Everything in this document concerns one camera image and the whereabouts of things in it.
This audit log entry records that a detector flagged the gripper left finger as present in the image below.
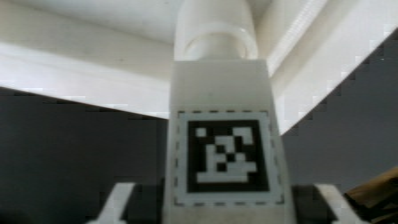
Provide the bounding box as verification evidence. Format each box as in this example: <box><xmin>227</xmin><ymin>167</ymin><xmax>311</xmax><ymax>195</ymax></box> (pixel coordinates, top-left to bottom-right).
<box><xmin>87</xmin><ymin>183</ymin><xmax>135</xmax><ymax>224</ymax></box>

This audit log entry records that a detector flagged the white square table top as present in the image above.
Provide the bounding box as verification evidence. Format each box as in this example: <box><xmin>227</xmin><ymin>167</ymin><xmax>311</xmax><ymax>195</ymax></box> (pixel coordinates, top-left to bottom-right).
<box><xmin>0</xmin><ymin>0</ymin><xmax>398</xmax><ymax>130</ymax></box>

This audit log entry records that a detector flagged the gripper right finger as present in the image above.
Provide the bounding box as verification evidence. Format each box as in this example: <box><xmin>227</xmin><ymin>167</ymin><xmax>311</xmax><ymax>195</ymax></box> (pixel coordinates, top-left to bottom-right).
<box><xmin>316</xmin><ymin>184</ymin><xmax>370</xmax><ymax>224</ymax></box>

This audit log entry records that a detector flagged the white table leg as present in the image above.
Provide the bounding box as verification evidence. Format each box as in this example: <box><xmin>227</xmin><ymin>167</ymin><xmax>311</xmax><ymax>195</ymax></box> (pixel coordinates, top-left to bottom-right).
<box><xmin>162</xmin><ymin>0</ymin><xmax>297</xmax><ymax>224</ymax></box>

